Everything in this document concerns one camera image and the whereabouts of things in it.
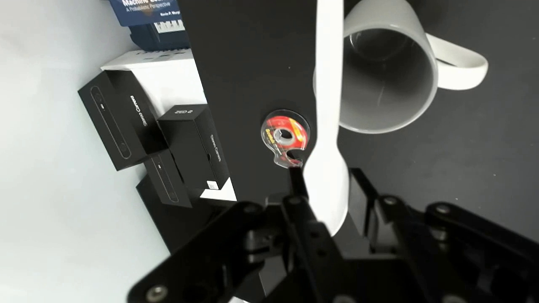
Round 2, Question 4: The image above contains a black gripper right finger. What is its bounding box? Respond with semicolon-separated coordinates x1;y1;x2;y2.
347;166;539;303

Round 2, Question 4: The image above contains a large flat black box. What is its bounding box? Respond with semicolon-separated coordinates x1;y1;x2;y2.
76;69;172;173

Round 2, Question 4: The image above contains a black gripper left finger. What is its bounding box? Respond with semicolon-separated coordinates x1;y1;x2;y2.
128;166;361;303

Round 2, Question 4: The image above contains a white plastic spoon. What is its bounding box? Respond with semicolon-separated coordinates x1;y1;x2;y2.
302;0;352;237

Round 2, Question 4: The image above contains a blue printed cardboard box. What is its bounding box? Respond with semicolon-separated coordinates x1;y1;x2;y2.
108;0;190;53

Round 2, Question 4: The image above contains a small black box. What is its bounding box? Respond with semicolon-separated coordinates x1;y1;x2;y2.
157;102;233;193
142;149;196;210

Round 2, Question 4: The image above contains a white ceramic mug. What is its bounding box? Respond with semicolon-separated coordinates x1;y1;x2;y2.
335;0;490;136

